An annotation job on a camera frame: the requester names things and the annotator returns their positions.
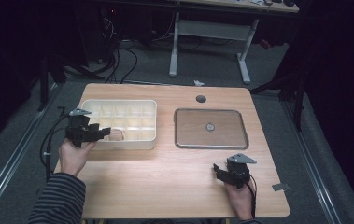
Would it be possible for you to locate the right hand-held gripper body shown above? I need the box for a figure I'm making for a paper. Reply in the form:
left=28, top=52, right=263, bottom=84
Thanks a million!
left=224, top=153, right=258, bottom=189

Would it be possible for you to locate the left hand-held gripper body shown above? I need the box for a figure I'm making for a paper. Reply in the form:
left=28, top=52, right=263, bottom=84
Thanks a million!
left=64, top=107, right=97, bottom=147

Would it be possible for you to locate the pale pink cloth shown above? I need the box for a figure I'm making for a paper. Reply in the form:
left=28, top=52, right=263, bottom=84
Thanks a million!
left=108, top=129, right=125, bottom=142

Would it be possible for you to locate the white compartment storage box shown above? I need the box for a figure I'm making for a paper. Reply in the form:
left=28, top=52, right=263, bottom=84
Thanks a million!
left=80, top=98, right=158, bottom=151

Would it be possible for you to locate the person's right hand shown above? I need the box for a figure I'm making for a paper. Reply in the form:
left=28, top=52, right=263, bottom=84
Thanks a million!
left=224, top=181, right=256, bottom=221

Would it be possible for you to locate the person's left hand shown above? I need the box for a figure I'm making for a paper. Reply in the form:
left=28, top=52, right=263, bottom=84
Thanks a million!
left=58, top=138, right=97, bottom=177

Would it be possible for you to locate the rectangular metal tray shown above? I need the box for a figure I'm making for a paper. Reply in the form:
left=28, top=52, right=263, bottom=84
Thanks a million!
left=174, top=107, right=249, bottom=150

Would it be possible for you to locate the grey tape piece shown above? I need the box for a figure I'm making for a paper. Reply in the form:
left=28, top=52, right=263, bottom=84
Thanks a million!
left=272, top=182, right=290, bottom=192

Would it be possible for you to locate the black metal stand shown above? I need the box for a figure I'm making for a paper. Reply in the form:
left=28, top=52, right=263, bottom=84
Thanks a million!
left=37, top=55, right=68, bottom=112
left=248, top=71, right=309, bottom=132

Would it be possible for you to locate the desk with white metal legs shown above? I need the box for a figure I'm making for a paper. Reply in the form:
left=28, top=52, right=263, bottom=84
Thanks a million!
left=168, top=0, right=300, bottom=85

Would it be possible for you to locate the right hand-held gripper black cable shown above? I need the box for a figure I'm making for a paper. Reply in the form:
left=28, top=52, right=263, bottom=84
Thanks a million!
left=247, top=175, right=258, bottom=218

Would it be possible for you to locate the hand-held gripper black cable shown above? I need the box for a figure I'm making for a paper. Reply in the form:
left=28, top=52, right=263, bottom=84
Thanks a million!
left=39, top=113, right=73, bottom=183
left=247, top=175, right=258, bottom=218

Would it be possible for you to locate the left hand-held gripper black cable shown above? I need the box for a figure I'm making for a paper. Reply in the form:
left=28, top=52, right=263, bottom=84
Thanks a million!
left=39, top=113, right=73, bottom=183

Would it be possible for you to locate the black cable bundle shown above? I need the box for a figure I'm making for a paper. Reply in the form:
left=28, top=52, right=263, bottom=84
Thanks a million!
left=99, top=17, right=139, bottom=84

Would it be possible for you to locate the metal floor rail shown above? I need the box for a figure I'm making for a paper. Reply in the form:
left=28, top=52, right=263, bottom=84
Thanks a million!
left=281, top=101, right=342, bottom=224
left=0, top=83, right=61, bottom=216

